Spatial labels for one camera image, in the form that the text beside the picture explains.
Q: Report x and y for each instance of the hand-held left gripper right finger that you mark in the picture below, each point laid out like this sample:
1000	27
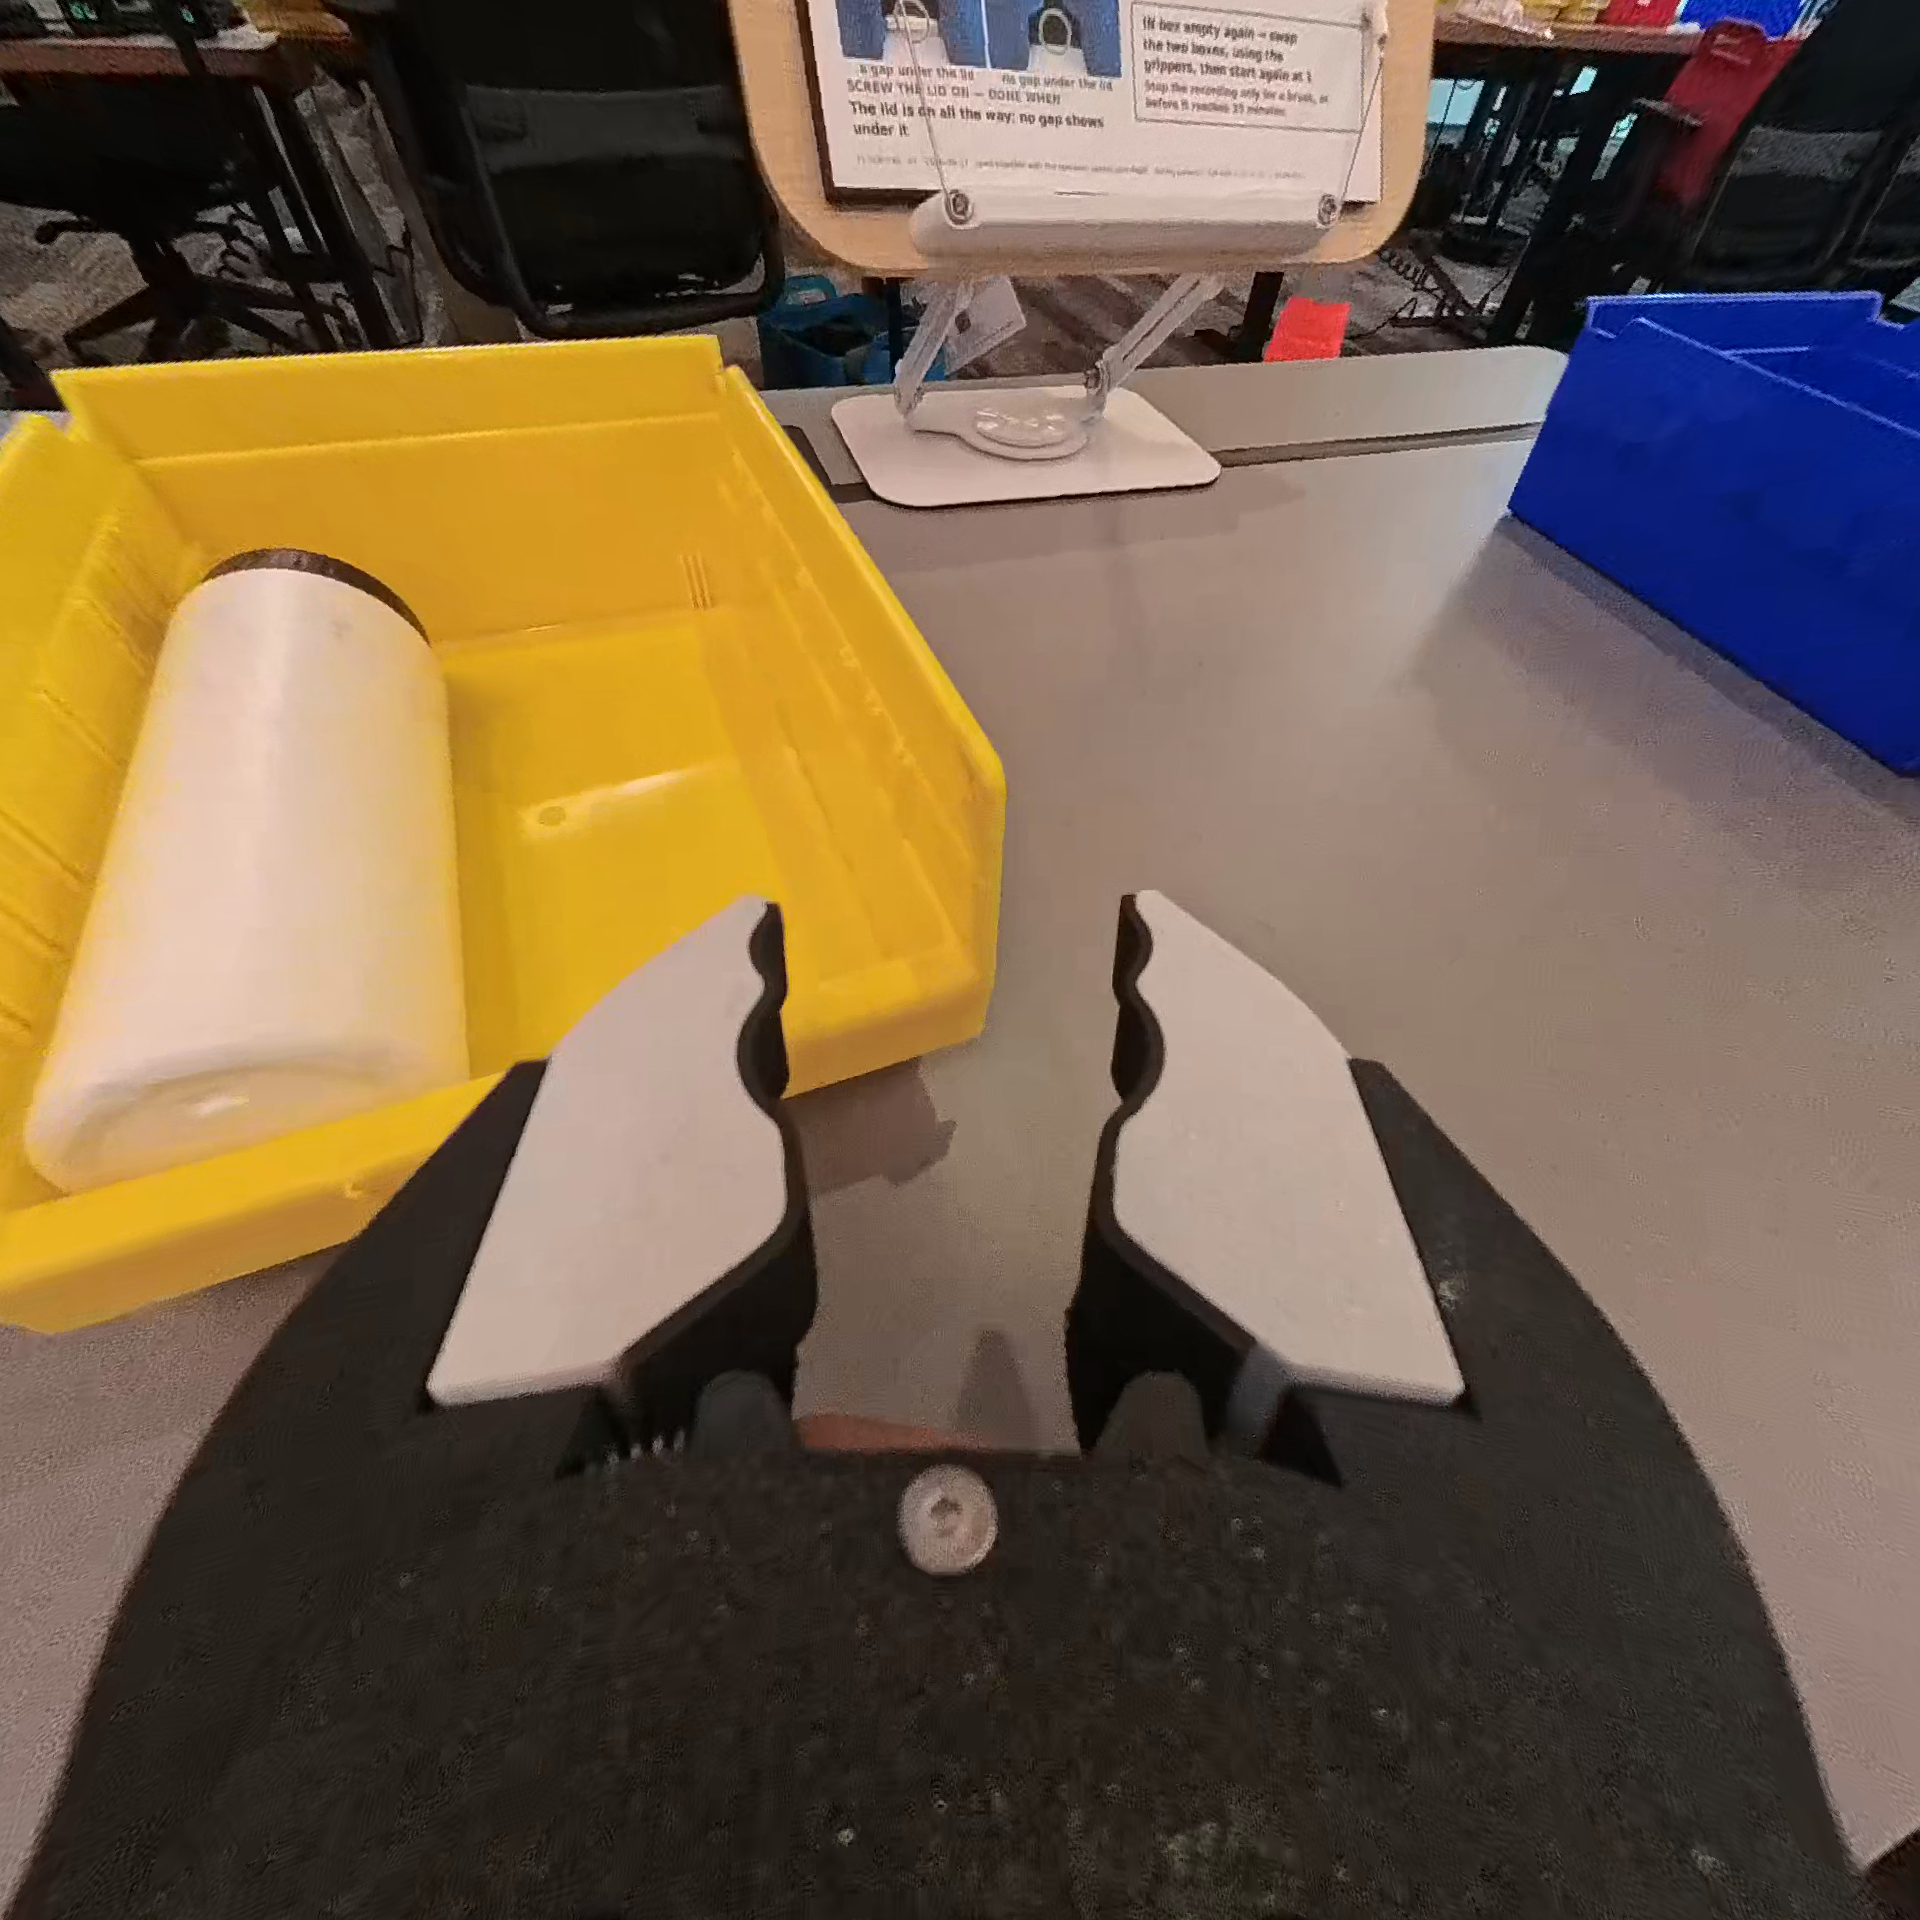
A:
1271	1199

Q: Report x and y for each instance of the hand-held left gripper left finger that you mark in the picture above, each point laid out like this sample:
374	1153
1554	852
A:
613	1199

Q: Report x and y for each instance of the white plastic bottle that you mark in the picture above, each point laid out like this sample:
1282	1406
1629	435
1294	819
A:
264	873

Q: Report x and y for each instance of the yellow plastic bin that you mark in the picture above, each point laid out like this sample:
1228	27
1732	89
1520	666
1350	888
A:
668	720

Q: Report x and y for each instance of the blue plastic bin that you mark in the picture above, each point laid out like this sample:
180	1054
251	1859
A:
1728	310
1728	571

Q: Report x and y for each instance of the orange traffic cone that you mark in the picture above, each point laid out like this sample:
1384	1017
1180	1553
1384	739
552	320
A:
1304	331

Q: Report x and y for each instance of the hanging printed tag sheet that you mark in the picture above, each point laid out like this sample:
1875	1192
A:
981	320

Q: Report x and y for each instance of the instruction sheet on stand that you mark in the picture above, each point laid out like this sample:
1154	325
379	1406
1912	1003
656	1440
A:
791	191

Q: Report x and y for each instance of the black office chair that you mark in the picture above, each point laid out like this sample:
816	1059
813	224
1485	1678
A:
600	151
1816	179
169	168

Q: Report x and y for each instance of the printed instruction sheet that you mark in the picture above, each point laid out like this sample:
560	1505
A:
1079	138

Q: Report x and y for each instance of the red office chair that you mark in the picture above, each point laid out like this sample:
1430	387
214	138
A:
1728	99

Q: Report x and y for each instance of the brown wooden table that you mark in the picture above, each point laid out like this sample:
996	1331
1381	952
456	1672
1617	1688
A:
1563	40
148	54

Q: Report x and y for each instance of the row of coloured storage bins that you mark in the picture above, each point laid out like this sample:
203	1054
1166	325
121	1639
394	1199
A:
1650	12

